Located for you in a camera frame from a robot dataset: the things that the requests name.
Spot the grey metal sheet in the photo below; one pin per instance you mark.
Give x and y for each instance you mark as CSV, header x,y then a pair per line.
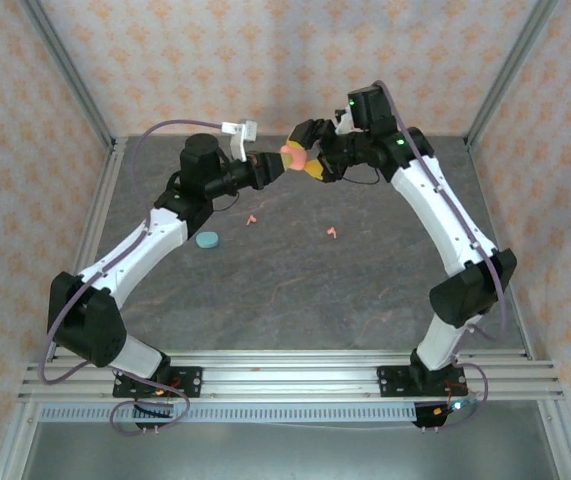
x,y
290,450

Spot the black controller board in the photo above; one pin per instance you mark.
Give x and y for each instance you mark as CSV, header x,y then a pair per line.
x,y
427,415
155,411

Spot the aluminium side rail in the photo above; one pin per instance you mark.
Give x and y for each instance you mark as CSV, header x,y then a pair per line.
x,y
496,225
92,225

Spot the coral earbud charging case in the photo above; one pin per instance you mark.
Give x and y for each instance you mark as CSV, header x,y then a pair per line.
x,y
296,159

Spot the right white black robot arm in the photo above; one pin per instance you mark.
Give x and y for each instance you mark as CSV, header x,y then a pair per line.
x,y
440,215

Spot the aluminium frame post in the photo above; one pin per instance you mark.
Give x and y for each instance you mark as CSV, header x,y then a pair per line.
x,y
67,70
510,70

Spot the blue earbud charging case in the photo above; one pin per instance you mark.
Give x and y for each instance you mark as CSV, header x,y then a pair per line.
x,y
207,240

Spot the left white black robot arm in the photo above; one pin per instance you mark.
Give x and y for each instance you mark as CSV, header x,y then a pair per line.
x,y
135,255

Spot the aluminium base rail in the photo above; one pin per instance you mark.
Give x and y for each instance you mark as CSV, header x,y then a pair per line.
x,y
290,375

